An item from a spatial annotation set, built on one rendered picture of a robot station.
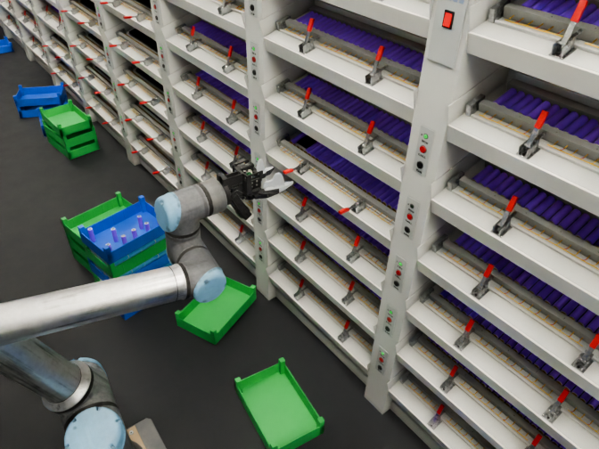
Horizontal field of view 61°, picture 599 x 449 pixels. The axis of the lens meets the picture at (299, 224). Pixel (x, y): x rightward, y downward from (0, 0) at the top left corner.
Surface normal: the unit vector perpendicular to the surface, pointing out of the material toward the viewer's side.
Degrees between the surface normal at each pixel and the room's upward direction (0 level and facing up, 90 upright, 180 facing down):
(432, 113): 90
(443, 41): 90
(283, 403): 0
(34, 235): 0
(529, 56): 105
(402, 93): 15
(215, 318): 0
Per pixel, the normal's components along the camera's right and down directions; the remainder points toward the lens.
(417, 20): -0.76, 0.57
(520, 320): -0.18, -0.65
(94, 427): 0.05, -0.68
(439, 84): -0.78, 0.37
